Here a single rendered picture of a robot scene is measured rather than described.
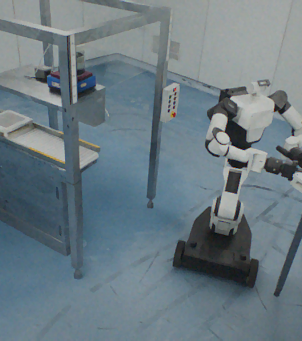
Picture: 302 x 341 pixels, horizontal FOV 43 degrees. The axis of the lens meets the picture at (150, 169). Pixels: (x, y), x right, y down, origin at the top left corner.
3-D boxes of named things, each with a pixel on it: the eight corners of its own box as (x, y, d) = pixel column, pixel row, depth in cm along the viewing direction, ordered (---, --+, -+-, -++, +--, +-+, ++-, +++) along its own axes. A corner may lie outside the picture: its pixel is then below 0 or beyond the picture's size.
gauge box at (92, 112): (105, 121, 241) (105, 91, 230) (95, 127, 233) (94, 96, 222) (78, 112, 250) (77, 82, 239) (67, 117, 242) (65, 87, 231)
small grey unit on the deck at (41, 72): (57, 78, 234) (56, 68, 230) (48, 81, 229) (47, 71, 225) (42, 73, 239) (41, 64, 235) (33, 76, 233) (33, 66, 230)
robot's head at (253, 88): (244, 94, 234) (247, 80, 229) (257, 92, 239) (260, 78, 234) (251, 98, 229) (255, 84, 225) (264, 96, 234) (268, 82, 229)
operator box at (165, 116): (176, 116, 303) (180, 84, 289) (165, 123, 290) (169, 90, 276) (169, 113, 305) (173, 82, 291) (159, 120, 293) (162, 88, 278)
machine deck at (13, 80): (105, 92, 230) (105, 86, 228) (61, 113, 202) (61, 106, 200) (30, 69, 255) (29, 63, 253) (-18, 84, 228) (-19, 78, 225)
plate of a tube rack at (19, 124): (33, 121, 269) (33, 118, 268) (5, 134, 251) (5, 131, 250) (9, 112, 279) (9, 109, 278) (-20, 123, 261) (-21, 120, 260)
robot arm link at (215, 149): (247, 156, 209) (215, 146, 205) (237, 166, 217) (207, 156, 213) (247, 141, 215) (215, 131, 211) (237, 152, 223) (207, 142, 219)
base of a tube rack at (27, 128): (34, 128, 271) (34, 124, 270) (6, 140, 253) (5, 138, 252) (10, 118, 281) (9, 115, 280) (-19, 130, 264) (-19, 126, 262)
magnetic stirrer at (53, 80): (98, 86, 227) (98, 71, 222) (74, 97, 211) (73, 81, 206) (72, 78, 235) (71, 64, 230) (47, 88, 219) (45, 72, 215)
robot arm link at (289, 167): (299, 158, 210) (277, 152, 214) (296, 165, 202) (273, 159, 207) (293, 177, 216) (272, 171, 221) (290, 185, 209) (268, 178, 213)
